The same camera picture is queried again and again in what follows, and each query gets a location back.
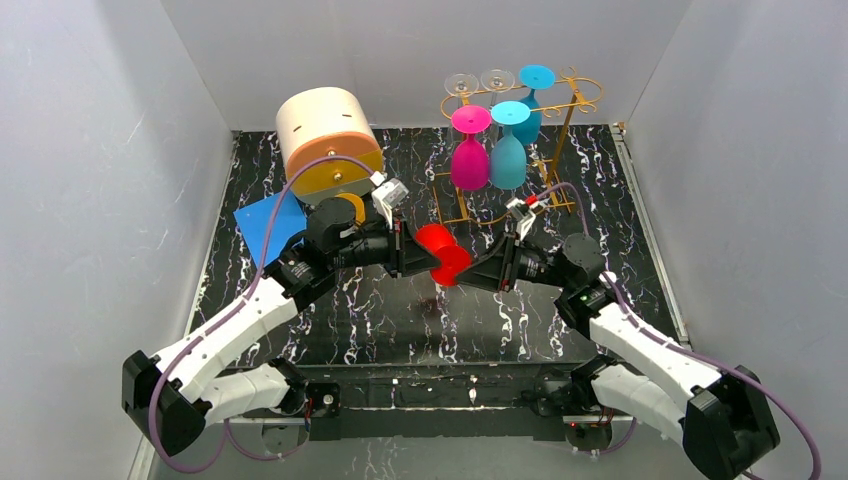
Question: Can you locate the clear wine glass right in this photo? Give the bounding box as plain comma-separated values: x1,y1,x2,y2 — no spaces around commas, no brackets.
480,69,515,106

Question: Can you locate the blue flat sheet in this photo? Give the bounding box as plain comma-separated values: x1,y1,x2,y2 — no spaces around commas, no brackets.
233,190,309,270

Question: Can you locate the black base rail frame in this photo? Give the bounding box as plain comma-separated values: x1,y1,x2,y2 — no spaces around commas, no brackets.
142,360,637,458

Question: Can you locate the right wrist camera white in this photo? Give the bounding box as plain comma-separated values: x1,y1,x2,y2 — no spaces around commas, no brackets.
506,195,547,240

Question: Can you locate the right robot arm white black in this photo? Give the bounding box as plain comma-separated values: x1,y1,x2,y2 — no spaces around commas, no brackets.
456,232,781,479

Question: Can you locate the teal wine glass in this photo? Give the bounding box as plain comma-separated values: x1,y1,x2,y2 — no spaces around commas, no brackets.
512,64,556,146

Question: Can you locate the white cylindrical drawer box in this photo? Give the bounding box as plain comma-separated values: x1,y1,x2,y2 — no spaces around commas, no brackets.
276,87,384,205

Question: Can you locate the yellow wine glass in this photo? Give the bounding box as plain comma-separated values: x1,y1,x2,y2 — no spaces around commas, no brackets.
335,192,366,226

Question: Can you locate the gold wire glass rack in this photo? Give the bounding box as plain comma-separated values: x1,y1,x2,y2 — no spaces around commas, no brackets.
430,64,604,226

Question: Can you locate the magenta wine glass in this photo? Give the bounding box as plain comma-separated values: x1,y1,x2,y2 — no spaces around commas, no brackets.
450,104,492,191

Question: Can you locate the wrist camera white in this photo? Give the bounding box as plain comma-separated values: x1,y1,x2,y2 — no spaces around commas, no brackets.
506,195,547,240
369,171,409,227

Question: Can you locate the red wine glass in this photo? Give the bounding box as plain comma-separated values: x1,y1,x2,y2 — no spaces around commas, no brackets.
415,224,472,287

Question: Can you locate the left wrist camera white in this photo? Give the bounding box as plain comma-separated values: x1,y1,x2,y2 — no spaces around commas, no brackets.
369,171,409,227

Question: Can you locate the clear wine glass left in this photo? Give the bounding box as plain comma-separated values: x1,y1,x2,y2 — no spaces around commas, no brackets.
444,73,479,107

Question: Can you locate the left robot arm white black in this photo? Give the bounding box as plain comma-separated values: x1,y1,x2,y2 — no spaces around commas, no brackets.
122,196,443,458

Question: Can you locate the light blue wine glass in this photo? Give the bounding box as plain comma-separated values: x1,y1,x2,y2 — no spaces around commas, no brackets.
490,101,530,190

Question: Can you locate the clear wine glass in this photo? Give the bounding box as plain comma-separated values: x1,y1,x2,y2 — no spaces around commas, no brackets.
444,73,479,107
480,69,515,106

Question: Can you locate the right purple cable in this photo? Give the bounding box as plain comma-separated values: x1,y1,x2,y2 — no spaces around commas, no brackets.
529,182,823,480

